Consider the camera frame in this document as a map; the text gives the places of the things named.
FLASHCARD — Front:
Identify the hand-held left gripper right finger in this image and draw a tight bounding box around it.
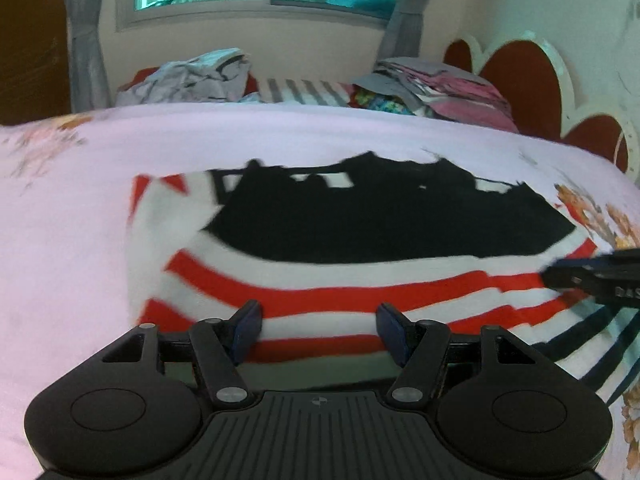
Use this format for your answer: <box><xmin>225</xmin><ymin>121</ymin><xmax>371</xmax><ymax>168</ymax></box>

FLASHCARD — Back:
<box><xmin>376</xmin><ymin>302</ymin><xmax>538</xmax><ymax>403</ymax></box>

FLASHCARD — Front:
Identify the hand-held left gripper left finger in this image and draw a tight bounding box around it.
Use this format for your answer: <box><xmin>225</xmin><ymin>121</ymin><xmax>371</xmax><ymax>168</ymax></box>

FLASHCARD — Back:
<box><xmin>102</xmin><ymin>300</ymin><xmax>263</xmax><ymax>406</ymax></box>

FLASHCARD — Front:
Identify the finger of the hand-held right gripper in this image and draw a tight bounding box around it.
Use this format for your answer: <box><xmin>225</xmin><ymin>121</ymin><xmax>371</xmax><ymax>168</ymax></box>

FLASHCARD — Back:
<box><xmin>542</xmin><ymin>266</ymin><xmax>613</xmax><ymax>297</ymax></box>
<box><xmin>554</xmin><ymin>246</ymin><xmax>640</xmax><ymax>273</ymax></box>

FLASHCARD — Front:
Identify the striped knit sweater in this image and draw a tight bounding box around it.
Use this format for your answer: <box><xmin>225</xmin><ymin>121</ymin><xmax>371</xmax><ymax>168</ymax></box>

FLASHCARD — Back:
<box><xmin>125</xmin><ymin>150</ymin><xmax>640</xmax><ymax>406</ymax></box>

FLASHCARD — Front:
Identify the stack of folded clothes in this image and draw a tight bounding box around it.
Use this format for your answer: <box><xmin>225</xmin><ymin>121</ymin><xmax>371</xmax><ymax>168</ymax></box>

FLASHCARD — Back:
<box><xmin>350</xmin><ymin>56</ymin><xmax>521</xmax><ymax>133</ymax></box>

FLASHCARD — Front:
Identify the pile of crumpled clothes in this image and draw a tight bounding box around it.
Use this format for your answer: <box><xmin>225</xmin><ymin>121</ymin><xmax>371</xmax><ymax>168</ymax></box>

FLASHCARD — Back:
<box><xmin>117</xmin><ymin>49</ymin><xmax>251</xmax><ymax>106</ymax></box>

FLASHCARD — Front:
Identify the pink floral bedsheet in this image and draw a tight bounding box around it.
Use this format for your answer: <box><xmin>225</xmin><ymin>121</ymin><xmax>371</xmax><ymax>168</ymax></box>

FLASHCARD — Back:
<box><xmin>0</xmin><ymin>105</ymin><xmax>640</xmax><ymax>480</ymax></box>

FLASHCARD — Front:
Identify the red and white headboard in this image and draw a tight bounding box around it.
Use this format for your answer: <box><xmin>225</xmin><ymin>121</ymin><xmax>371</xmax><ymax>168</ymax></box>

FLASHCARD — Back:
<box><xmin>442</xmin><ymin>32</ymin><xmax>640</xmax><ymax>183</ymax></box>

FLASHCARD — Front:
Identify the grey white striped cloth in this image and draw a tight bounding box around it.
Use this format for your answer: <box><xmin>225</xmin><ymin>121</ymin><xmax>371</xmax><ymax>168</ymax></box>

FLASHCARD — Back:
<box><xmin>260</xmin><ymin>78</ymin><xmax>351</xmax><ymax>107</ymax></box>

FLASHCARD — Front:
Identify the grey curtain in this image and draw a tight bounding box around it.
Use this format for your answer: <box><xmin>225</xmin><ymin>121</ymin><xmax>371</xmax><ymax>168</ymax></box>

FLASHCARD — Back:
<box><xmin>62</xmin><ymin>0</ymin><xmax>111</xmax><ymax>111</ymax></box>
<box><xmin>377</xmin><ymin>0</ymin><xmax>441</xmax><ymax>58</ymax></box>

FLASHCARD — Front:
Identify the teal cloth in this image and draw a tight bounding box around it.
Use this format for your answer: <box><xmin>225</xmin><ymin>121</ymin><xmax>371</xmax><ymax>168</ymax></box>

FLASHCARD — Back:
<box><xmin>325</xmin><ymin>0</ymin><xmax>396</xmax><ymax>18</ymax></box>

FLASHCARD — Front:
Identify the brown wooden wardrobe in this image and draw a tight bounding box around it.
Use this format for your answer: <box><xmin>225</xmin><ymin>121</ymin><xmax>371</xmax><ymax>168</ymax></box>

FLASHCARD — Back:
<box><xmin>0</xmin><ymin>0</ymin><xmax>71</xmax><ymax>126</ymax></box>

